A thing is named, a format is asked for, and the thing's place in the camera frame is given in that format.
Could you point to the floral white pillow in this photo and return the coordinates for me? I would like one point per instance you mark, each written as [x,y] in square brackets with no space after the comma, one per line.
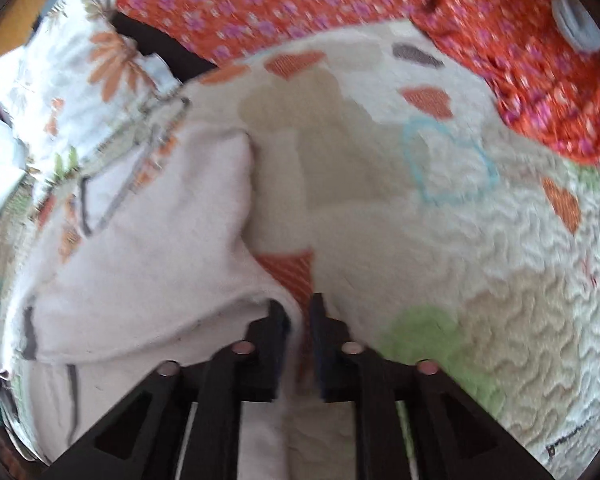
[67,90]

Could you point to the grey white sock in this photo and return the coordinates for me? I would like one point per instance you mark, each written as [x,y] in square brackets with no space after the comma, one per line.
[576,25]

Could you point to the quilted heart pattern bedspread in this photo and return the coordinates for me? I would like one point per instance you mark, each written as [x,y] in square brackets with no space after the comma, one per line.
[448,237]

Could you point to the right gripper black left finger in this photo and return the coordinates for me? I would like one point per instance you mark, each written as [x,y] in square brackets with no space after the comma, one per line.
[183,422]

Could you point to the pale pink zip cardigan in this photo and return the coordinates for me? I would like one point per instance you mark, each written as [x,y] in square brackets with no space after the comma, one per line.
[168,254]

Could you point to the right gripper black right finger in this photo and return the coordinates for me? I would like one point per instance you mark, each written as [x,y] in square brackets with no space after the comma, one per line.
[411,421]

